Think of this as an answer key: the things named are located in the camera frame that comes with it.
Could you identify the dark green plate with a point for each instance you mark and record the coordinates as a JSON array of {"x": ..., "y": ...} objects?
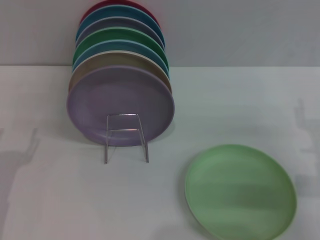
[{"x": 120, "y": 33}]

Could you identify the grey purple plate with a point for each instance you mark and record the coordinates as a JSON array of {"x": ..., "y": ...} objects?
[{"x": 120, "y": 22}]

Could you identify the red plate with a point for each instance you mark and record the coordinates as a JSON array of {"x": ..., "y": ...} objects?
[{"x": 120, "y": 2}]

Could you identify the tan plate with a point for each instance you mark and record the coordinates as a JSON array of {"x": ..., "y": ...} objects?
[{"x": 82, "y": 71}]

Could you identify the lavender plate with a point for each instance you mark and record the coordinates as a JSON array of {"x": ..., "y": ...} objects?
[{"x": 120, "y": 100}]

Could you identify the teal blue plate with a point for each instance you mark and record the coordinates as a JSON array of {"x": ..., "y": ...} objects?
[{"x": 120, "y": 11}]

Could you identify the blue plate with pale rim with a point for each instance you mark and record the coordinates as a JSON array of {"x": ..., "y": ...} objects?
[{"x": 120, "y": 46}]

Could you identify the light green plate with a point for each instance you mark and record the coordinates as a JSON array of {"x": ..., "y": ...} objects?
[{"x": 240, "y": 192}]

